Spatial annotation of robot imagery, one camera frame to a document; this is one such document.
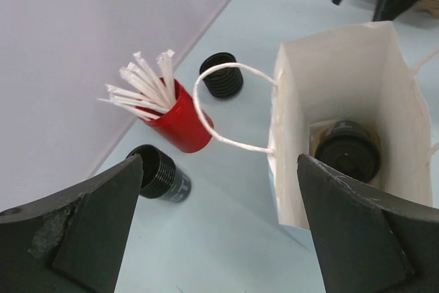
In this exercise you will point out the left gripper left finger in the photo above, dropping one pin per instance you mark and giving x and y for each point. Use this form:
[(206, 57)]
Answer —
[(73, 240)]

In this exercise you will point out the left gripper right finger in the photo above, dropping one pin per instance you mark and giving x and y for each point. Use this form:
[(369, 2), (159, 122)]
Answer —
[(367, 240)]

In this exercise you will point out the light blue paper bag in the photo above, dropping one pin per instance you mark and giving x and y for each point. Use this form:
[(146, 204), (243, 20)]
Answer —
[(354, 72)]

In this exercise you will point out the black coffee cup stack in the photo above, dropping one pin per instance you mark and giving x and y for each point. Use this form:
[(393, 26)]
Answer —
[(162, 178)]

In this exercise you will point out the black lid stack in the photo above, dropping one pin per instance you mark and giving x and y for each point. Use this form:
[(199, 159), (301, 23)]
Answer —
[(224, 83)]

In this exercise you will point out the single black coffee cup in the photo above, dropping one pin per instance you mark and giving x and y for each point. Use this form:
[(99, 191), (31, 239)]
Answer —
[(348, 128)]

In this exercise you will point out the red straw holder cup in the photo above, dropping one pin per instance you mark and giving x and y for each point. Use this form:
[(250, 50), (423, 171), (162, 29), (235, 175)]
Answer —
[(181, 125)]

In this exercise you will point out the white wrapped straws bundle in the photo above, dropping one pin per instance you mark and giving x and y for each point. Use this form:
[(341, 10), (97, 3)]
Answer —
[(154, 94)]

